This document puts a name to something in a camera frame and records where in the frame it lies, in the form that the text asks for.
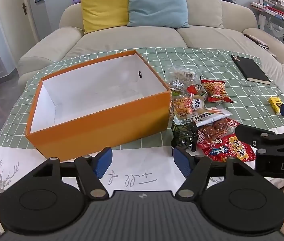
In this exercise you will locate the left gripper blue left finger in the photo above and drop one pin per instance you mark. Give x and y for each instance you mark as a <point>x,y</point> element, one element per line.
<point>89,171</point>

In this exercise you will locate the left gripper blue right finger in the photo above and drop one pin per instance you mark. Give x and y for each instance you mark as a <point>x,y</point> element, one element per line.
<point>195,169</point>

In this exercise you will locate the red spicy strips packet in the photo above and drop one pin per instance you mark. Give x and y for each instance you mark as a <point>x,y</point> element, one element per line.
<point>227,146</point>

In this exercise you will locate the brown dried tofu packet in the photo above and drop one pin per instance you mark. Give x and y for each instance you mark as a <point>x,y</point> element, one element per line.
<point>216,130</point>

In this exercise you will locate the dark green seaweed packet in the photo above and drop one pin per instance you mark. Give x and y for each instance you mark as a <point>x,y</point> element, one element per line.
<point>185,136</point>

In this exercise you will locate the red striped crisps packet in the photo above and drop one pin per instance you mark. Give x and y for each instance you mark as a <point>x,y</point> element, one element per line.
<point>216,91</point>

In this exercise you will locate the clear nuts packet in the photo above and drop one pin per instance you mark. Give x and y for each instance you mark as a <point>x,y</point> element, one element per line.
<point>181,76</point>

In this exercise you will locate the orange peanut snack packet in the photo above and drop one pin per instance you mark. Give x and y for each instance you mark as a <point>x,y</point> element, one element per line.
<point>184,106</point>

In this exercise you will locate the clear packet red label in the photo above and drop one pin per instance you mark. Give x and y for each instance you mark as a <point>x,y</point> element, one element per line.
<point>197,90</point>

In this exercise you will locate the green label snack packet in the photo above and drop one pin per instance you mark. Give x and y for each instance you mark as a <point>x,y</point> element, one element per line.
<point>177,91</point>

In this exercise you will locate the book on sofa arm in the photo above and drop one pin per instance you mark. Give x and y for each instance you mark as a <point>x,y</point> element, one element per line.
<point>257,41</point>

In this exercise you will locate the yellow small box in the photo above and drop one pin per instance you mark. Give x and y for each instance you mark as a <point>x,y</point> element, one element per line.
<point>275,103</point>

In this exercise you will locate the green checkered tablecloth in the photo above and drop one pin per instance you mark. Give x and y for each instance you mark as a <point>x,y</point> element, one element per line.
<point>250,100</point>

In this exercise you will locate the black notebook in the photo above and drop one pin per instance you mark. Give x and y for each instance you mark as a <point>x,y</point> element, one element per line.
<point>250,70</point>

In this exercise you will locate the orange cardboard box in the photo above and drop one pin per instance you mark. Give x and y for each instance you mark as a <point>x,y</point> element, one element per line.
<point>103,102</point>

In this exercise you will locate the beige sofa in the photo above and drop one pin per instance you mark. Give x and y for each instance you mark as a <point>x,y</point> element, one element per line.
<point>70,40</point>

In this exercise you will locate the beige back cushion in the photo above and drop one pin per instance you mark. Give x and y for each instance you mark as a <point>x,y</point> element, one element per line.
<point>205,13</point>

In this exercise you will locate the yellow cushion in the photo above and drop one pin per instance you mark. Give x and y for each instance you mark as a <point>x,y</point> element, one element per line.
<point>103,14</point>

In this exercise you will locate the light blue cushion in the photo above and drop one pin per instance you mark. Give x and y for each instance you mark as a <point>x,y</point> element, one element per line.
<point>159,13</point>

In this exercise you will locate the white door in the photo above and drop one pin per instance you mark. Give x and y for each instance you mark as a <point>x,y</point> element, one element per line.
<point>18,26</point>

